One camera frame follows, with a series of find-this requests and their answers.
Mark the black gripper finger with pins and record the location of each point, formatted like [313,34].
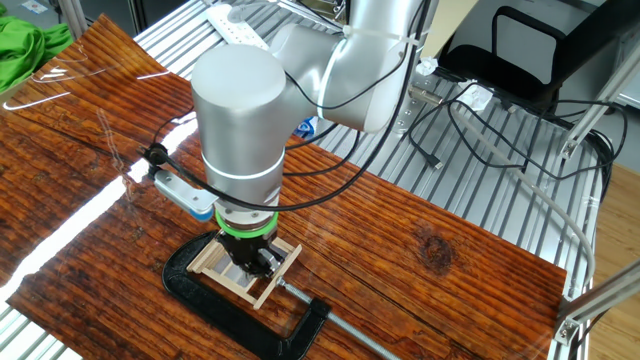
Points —
[232,260]
[267,262]

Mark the black gripper body green ring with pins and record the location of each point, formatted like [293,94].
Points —
[245,245]

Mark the small sliding window pane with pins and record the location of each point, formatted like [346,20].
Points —
[244,284]

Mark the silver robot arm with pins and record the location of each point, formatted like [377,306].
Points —
[240,110]

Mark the black C-clamp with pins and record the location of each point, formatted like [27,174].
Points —
[225,310]

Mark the blue tissue pack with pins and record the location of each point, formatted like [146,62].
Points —
[305,129]

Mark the wood grain table mat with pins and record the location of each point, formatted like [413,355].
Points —
[400,225]

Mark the white power strip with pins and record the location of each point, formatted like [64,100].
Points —
[235,27]

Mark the crumpled white paper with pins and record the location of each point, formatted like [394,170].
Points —
[427,65]
[475,95]

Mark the dark cabinet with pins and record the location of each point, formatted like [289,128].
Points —
[115,10]

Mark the black office chair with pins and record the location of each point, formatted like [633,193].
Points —
[480,65]

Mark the green cloth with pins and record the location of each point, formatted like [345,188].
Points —
[25,50]

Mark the beige cardboard panel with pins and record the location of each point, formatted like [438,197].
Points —
[455,20]

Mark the white paper card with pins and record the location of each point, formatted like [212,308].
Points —
[32,6]

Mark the wooden miniature window frame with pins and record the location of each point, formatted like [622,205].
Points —
[272,284]

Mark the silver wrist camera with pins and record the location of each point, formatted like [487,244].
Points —
[182,192]

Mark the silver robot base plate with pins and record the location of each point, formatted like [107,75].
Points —
[407,120]

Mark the aluminium frame strut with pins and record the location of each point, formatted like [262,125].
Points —
[600,300]
[75,15]
[595,100]

